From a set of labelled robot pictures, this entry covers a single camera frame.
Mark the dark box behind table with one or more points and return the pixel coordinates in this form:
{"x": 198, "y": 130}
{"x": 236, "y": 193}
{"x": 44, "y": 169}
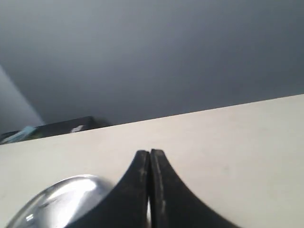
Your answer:
{"x": 54, "y": 129}

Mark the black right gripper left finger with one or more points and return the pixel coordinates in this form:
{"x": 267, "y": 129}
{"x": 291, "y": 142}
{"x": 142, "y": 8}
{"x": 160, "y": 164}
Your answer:
{"x": 126, "y": 204}

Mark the round steel plate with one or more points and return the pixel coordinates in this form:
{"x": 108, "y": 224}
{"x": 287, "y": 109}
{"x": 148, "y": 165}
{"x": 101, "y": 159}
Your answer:
{"x": 62, "y": 203}

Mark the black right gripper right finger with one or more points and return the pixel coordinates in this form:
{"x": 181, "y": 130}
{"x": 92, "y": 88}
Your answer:
{"x": 173, "y": 205}

